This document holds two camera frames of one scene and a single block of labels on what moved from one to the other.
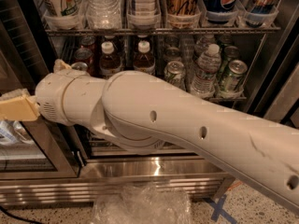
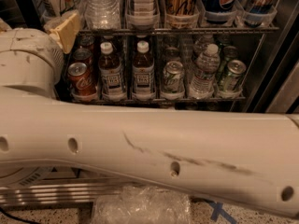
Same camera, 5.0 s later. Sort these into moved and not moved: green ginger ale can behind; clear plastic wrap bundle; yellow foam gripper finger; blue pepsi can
Moved: yellow foam gripper finger
Not moved: blue pepsi can; clear plastic wrap bundle; green ginger ale can behind
